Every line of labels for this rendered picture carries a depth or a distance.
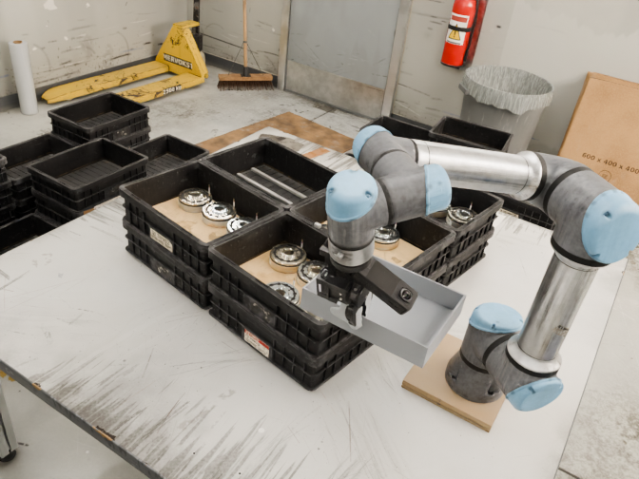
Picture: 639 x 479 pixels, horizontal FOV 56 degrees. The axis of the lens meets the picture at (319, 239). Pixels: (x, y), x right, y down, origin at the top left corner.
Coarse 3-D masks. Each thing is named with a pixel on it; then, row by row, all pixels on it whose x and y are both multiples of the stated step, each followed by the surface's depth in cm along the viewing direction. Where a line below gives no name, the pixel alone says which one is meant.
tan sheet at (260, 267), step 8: (264, 256) 169; (248, 264) 165; (256, 264) 165; (264, 264) 166; (248, 272) 162; (256, 272) 162; (264, 272) 163; (272, 272) 163; (280, 272) 164; (264, 280) 160; (272, 280) 160; (280, 280) 160; (288, 280) 161; (296, 280) 161
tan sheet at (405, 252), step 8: (400, 240) 183; (400, 248) 180; (408, 248) 180; (416, 248) 181; (384, 256) 175; (392, 256) 176; (400, 256) 176; (408, 256) 177; (416, 256) 177; (400, 264) 173
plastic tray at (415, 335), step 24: (384, 264) 129; (312, 288) 120; (432, 288) 125; (312, 312) 118; (384, 312) 121; (408, 312) 122; (432, 312) 123; (456, 312) 119; (360, 336) 114; (384, 336) 111; (408, 336) 115; (432, 336) 116; (408, 360) 110
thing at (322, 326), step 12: (276, 216) 168; (288, 216) 170; (252, 228) 162; (312, 228) 165; (228, 240) 156; (216, 252) 151; (228, 264) 148; (240, 276) 146; (252, 276) 145; (264, 288) 141; (276, 300) 140; (288, 300) 138; (288, 312) 138; (300, 312) 136; (312, 324) 134; (324, 324) 133
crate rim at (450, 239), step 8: (312, 200) 179; (296, 208) 173; (424, 216) 177; (440, 224) 174; (448, 232) 172; (440, 240) 167; (448, 240) 168; (432, 248) 163; (440, 248) 166; (424, 256) 160; (432, 256) 164; (408, 264) 156; (416, 264) 158
